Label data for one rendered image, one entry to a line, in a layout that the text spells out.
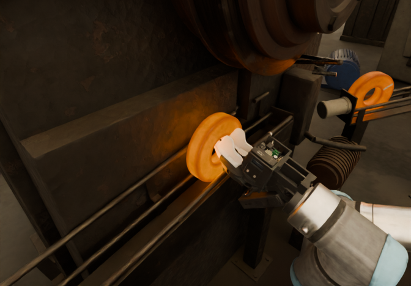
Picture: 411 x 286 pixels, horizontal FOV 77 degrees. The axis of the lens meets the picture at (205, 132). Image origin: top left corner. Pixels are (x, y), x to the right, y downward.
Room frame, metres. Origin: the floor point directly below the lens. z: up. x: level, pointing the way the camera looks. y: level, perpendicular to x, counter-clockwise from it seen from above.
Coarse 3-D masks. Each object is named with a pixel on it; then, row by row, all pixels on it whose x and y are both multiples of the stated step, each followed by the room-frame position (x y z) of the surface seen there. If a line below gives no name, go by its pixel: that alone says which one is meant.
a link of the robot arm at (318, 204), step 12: (312, 192) 0.30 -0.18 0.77; (324, 192) 0.30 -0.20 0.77; (300, 204) 0.29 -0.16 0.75; (312, 204) 0.28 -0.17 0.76; (324, 204) 0.28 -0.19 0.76; (336, 204) 0.28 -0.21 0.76; (300, 216) 0.27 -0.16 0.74; (312, 216) 0.27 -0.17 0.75; (324, 216) 0.26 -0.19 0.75; (300, 228) 0.27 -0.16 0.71; (312, 228) 0.26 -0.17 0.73
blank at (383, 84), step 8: (376, 72) 0.80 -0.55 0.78; (360, 80) 0.79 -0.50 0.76; (368, 80) 0.77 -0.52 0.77; (376, 80) 0.78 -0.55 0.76; (384, 80) 0.78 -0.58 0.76; (392, 80) 0.79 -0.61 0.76; (352, 88) 0.78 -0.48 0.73; (360, 88) 0.77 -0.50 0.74; (368, 88) 0.77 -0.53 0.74; (376, 88) 0.81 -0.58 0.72; (384, 88) 0.79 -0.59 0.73; (392, 88) 0.79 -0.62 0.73; (360, 96) 0.77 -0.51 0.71; (376, 96) 0.80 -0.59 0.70; (384, 96) 0.79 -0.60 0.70; (360, 104) 0.77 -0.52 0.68; (368, 104) 0.78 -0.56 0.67
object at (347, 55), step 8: (328, 56) 2.59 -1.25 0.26; (336, 56) 2.47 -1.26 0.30; (344, 56) 2.37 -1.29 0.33; (352, 56) 2.43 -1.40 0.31; (344, 64) 2.25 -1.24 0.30; (352, 64) 2.24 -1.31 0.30; (344, 72) 2.24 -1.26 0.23; (352, 72) 2.22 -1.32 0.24; (328, 80) 2.28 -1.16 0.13; (336, 80) 2.26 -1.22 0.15; (344, 80) 2.23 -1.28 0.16; (352, 80) 2.21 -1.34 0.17; (328, 88) 2.40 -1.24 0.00; (336, 88) 2.25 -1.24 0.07; (344, 88) 2.23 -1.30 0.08
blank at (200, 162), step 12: (204, 120) 0.44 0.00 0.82; (216, 120) 0.44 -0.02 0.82; (228, 120) 0.45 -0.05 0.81; (204, 132) 0.41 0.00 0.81; (216, 132) 0.43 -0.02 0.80; (228, 132) 0.46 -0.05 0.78; (192, 144) 0.41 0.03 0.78; (204, 144) 0.40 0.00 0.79; (192, 156) 0.39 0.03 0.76; (204, 156) 0.40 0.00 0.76; (216, 156) 0.46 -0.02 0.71; (192, 168) 0.39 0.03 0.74; (204, 168) 0.40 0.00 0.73; (216, 168) 0.42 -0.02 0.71; (204, 180) 0.40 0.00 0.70
